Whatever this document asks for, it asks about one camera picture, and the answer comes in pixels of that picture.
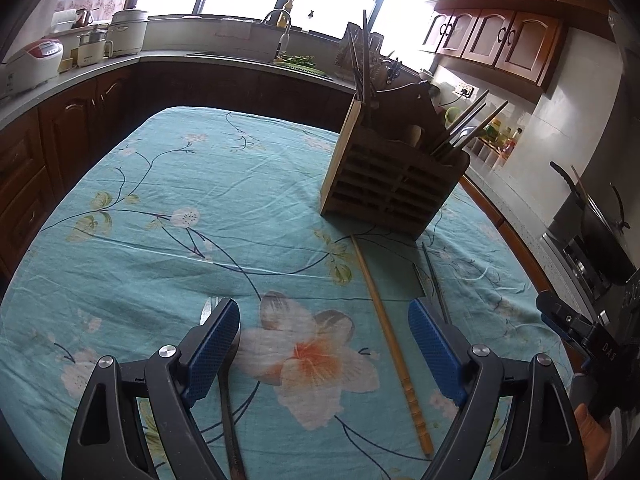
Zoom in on long bamboo chopstick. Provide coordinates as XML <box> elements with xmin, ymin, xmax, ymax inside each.
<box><xmin>350</xmin><ymin>235</ymin><xmax>434</xmax><ymax>457</ymax></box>

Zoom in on wall power socket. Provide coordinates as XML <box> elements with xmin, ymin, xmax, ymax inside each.
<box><xmin>454</xmin><ymin>84</ymin><xmax>475</xmax><ymax>99</ymax></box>

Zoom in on upper wooden wall cabinets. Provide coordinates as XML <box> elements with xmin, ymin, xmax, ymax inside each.
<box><xmin>423</xmin><ymin>0</ymin><xmax>613</xmax><ymax>103</ymax></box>

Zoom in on oil bottles on rack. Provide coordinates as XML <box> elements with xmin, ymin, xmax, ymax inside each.
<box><xmin>480</xmin><ymin>118</ymin><xmax>523</xmax><ymax>160</ymax></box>

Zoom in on white round cooker pot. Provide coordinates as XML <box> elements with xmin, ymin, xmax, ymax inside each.
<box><xmin>106</xmin><ymin>9</ymin><xmax>149</xmax><ymax>56</ymax></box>

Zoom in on wooden dish rack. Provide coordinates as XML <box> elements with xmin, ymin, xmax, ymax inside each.
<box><xmin>335</xmin><ymin>22</ymin><xmax>384</xmax><ymax>72</ymax></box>

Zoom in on black wok on stove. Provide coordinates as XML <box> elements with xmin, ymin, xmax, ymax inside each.
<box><xmin>549</xmin><ymin>160</ymin><xmax>637</xmax><ymax>286</ymax></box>

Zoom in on ridged wooden chopstick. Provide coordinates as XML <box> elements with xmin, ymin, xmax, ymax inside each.
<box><xmin>431</xmin><ymin>90</ymin><xmax>509</xmax><ymax>162</ymax></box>

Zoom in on dark metal chopstick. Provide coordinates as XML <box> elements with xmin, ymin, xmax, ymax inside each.
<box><xmin>421</xmin><ymin>242</ymin><xmax>451</xmax><ymax>324</ymax></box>

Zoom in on wooden utensil holder block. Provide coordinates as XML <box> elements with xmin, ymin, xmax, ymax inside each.
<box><xmin>320</xmin><ymin>82</ymin><xmax>470</xmax><ymax>240</ymax></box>

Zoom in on teal floral tablecloth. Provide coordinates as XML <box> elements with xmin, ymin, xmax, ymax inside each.
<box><xmin>1</xmin><ymin>107</ymin><xmax>570</xmax><ymax>479</ymax></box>

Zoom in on chrome sink faucet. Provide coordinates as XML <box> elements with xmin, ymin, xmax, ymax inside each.
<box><xmin>261</xmin><ymin>8</ymin><xmax>293</xmax><ymax>61</ymax></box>

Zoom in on person right hand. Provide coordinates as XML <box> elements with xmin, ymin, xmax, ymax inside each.
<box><xmin>574</xmin><ymin>403</ymin><xmax>611</xmax><ymax>479</ymax></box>

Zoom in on white and red rice cooker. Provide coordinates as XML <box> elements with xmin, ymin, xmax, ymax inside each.
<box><xmin>1</xmin><ymin>38</ymin><xmax>63</xmax><ymax>98</ymax></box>

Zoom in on green vegetables in basket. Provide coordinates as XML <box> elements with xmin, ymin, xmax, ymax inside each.
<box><xmin>274</xmin><ymin>52</ymin><xmax>316</xmax><ymax>67</ymax></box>

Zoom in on upright dark chopstick in holder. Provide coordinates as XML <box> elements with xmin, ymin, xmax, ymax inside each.
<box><xmin>352</xmin><ymin>10</ymin><xmax>373</xmax><ymax>107</ymax></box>

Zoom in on small white electric pot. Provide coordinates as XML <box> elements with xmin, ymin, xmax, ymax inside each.
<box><xmin>77</xmin><ymin>29</ymin><xmax>114</xmax><ymax>67</ymax></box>

